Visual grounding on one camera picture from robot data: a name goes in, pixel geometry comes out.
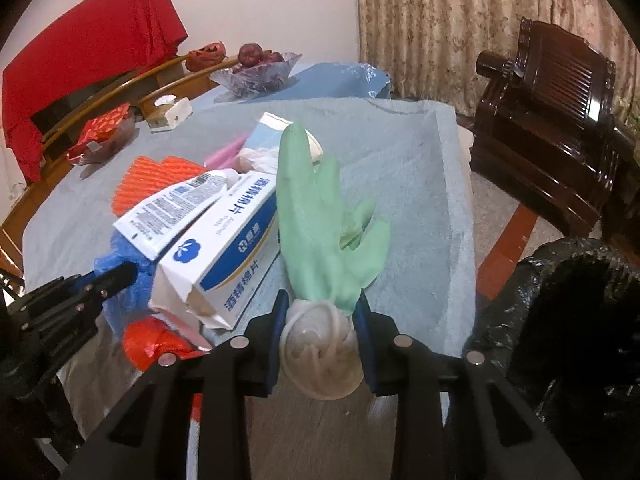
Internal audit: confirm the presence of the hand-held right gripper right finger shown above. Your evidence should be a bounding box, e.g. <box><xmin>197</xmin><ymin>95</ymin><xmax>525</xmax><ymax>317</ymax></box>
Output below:
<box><xmin>352</xmin><ymin>296</ymin><xmax>583</xmax><ymax>480</ymax></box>

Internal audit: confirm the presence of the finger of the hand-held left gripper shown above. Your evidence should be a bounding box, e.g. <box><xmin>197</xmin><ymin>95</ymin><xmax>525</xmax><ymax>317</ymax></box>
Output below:
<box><xmin>19</xmin><ymin>277</ymin><xmax>109</xmax><ymax>329</ymax></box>
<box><xmin>74</xmin><ymin>262</ymin><xmax>139</xmax><ymax>302</ymax></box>

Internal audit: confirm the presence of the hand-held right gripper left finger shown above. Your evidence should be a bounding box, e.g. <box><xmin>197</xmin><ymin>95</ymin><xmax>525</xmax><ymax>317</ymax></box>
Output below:
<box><xmin>59</xmin><ymin>289</ymin><xmax>291</xmax><ymax>480</ymax></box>

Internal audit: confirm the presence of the blue mesh cap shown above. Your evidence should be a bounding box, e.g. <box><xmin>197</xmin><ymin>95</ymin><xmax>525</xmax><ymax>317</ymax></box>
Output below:
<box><xmin>94</xmin><ymin>232</ymin><xmax>157</xmax><ymax>337</ymax></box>

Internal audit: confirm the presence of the red plastic bag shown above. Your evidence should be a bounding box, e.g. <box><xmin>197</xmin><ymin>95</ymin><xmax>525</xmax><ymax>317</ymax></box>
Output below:
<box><xmin>122</xmin><ymin>317</ymin><xmax>212</xmax><ymax>421</ymax></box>

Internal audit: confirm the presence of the white squeeze tube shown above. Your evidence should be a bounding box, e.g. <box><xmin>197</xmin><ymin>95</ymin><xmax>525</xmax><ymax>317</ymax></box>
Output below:
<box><xmin>112</xmin><ymin>169</ymin><xmax>242</xmax><ymax>261</ymax></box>

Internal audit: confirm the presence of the orange foam net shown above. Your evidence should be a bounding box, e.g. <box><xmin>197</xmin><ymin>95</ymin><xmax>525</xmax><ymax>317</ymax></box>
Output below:
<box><xmin>111</xmin><ymin>156</ymin><xmax>206</xmax><ymax>217</ymax></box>

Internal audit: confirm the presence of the white and blue cardboard box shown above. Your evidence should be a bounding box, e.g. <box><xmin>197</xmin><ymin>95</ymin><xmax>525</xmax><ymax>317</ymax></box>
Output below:
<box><xmin>149</xmin><ymin>170</ymin><xmax>281</xmax><ymax>332</ymax></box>

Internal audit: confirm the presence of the green rubber glove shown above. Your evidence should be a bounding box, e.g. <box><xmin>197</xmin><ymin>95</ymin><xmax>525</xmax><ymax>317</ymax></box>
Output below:
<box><xmin>276</xmin><ymin>122</ymin><xmax>391</xmax><ymax>401</ymax></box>

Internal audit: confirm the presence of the bin with black bag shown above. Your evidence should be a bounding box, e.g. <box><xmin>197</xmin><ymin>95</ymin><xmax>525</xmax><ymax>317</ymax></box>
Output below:
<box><xmin>461</xmin><ymin>237</ymin><xmax>640</xmax><ymax>480</ymax></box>

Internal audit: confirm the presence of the red patterned packet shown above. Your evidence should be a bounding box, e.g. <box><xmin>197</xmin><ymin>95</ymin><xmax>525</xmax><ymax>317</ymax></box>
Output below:
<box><xmin>66</xmin><ymin>102</ymin><xmax>135</xmax><ymax>167</ymax></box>

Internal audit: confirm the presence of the white tissue box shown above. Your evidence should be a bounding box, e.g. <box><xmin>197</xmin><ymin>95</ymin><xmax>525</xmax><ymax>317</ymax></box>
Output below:
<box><xmin>146</xmin><ymin>96</ymin><xmax>194</xmax><ymax>134</ymax></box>

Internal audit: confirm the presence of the crumpled white tissue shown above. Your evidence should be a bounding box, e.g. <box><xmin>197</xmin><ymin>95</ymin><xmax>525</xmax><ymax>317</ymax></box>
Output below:
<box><xmin>235</xmin><ymin>147</ymin><xmax>281</xmax><ymax>177</ymax></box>

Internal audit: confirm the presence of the wooden bench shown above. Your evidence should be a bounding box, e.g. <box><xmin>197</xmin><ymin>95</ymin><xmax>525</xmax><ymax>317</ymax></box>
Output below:
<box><xmin>0</xmin><ymin>52</ymin><xmax>241</xmax><ymax>286</ymax></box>

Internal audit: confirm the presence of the white and blue paper cup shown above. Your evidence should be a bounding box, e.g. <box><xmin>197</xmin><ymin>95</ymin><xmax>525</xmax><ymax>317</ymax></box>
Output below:
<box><xmin>240</xmin><ymin>112</ymin><xmax>323</xmax><ymax>166</ymax></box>

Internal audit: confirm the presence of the white scalloped table cover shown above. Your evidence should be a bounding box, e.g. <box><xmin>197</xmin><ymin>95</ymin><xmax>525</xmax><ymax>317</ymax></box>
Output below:
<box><xmin>456</xmin><ymin>125</ymin><xmax>475</xmax><ymax>173</ymax></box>

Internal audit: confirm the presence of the red cloth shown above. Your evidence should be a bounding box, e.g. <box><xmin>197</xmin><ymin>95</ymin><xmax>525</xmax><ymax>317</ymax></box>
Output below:
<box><xmin>2</xmin><ymin>0</ymin><xmax>189</xmax><ymax>184</ymax></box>

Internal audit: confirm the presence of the crumpled orange-red bag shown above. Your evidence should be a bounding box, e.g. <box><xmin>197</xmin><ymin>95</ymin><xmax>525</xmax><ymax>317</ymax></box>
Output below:
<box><xmin>185</xmin><ymin>42</ymin><xmax>227</xmax><ymax>72</ymax></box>

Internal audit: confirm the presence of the glass fruit bowl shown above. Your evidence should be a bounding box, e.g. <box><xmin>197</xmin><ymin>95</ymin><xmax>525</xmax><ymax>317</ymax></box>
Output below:
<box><xmin>209</xmin><ymin>52</ymin><xmax>303</xmax><ymax>99</ymax></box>

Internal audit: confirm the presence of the blue plastic sheet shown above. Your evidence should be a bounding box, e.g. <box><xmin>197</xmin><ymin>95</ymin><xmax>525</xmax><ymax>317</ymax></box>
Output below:
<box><xmin>215</xmin><ymin>62</ymin><xmax>392</xmax><ymax>105</ymax></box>

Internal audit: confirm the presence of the dark wooden armchair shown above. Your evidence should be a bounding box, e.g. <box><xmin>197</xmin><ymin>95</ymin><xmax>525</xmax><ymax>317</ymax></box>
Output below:
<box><xmin>470</xmin><ymin>16</ymin><xmax>640</xmax><ymax>248</ymax></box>

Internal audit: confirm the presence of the beige patterned curtain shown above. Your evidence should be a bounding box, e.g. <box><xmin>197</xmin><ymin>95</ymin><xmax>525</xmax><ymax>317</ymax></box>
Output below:
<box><xmin>355</xmin><ymin>0</ymin><xmax>640</xmax><ymax>128</ymax></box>

